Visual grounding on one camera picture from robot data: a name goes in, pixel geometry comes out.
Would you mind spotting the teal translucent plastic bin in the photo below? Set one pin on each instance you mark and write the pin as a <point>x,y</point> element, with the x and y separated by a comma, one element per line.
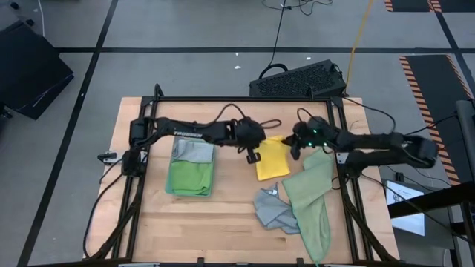
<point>167,189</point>

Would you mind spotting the white printed sheet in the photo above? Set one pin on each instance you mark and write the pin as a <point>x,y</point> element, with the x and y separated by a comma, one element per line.
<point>408,224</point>

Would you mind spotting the bright green microfiber towel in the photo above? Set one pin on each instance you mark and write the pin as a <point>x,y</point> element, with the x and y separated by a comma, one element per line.
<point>191,180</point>

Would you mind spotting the large black case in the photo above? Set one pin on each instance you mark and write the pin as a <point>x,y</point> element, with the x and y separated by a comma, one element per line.
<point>29,74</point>

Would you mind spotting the grey microfiber towel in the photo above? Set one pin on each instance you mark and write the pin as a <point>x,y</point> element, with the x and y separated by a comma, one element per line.
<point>194,150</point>

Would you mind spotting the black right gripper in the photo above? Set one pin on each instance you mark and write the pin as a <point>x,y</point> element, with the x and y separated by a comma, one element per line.
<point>315,133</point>

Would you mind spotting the small grey ribbed towel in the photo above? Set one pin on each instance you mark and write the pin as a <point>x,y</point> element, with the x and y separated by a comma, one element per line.
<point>274,213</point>

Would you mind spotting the black metal stand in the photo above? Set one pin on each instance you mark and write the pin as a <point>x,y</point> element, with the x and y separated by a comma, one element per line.
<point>438,198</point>

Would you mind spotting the yellow microfiber towel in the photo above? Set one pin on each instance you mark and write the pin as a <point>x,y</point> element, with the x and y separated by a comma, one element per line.
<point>272,159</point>

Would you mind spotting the grey padded post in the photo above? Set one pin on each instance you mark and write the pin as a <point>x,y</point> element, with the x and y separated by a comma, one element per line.
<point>465,130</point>

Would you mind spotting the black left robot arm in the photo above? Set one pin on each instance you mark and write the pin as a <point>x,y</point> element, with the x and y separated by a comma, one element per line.
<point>185,131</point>

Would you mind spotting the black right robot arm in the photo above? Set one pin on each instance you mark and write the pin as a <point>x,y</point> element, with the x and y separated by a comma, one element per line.
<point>386,146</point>

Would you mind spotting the pale green microfiber towel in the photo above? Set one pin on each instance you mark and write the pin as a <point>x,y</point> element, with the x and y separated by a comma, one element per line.
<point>311,219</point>

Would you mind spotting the black perforated computer case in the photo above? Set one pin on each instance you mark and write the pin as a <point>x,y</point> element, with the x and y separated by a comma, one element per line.
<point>297,81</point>

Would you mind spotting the black mat with hazard stripes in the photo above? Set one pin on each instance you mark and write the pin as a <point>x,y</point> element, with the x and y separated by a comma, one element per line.
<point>408,4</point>
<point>434,92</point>

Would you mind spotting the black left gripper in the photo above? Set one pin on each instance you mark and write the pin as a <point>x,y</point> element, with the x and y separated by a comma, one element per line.
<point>250,133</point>

